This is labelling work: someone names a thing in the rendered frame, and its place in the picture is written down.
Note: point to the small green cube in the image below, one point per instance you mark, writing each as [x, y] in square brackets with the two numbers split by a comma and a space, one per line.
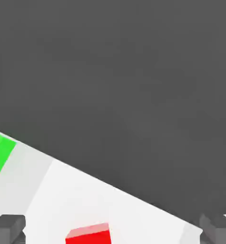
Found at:
[0, 152]

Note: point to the small red cube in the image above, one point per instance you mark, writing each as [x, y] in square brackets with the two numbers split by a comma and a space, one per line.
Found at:
[89, 235]

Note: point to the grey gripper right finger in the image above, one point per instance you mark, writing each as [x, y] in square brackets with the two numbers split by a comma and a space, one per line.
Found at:
[219, 231]

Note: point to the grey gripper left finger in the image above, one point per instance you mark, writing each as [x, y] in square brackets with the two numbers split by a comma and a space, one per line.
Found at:
[6, 227]

